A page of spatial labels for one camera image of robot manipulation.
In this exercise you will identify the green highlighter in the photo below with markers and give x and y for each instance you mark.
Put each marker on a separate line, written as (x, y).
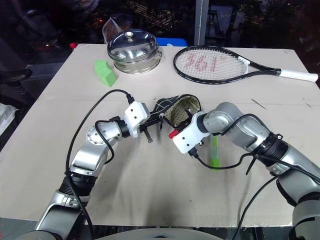
(215, 155)

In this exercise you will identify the white plastic bag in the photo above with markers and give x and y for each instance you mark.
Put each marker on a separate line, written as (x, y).
(6, 117)

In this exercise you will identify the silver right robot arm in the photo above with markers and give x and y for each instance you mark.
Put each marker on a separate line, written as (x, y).
(250, 130)

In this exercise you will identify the clear plastic bag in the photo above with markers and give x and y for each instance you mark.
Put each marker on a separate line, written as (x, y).
(110, 28)

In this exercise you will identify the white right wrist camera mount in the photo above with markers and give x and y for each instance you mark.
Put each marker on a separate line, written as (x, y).
(188, 136)

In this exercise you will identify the black grid pouch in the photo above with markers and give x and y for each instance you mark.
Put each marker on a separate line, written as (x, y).
(175, 110)

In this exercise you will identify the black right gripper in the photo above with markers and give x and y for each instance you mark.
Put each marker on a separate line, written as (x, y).
(192, 116)

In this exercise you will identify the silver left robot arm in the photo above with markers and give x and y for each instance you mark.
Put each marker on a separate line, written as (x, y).
(87, 155)

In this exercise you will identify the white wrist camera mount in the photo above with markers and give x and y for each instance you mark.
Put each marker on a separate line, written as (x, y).
(188, 136)
(135, 113)

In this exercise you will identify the steel steamer pot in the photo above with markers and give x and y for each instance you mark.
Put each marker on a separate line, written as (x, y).
(140, 65)

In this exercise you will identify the small red object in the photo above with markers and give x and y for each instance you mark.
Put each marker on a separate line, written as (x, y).
(72, 45)

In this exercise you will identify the grey metal post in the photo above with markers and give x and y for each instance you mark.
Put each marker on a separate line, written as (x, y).
(200, 22)

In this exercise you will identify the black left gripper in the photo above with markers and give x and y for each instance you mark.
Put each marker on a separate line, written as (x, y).
(145, 126)

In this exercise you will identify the dark office chair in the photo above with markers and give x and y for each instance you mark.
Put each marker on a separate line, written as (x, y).
(12, 77)

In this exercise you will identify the green foam block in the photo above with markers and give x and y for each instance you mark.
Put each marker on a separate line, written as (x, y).
(105, 73)

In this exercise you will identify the black white tennis racket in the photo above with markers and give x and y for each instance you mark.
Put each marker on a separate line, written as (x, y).
(212, 63)

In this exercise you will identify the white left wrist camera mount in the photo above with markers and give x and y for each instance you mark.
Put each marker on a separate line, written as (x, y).
(135, 113)

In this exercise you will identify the steel domed pot lid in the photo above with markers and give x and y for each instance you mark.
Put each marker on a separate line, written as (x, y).
(132, 43)

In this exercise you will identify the blue box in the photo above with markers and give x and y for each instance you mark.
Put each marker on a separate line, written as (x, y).
(172, 42)

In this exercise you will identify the red marker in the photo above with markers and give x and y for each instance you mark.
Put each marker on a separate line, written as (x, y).
(172, 134)

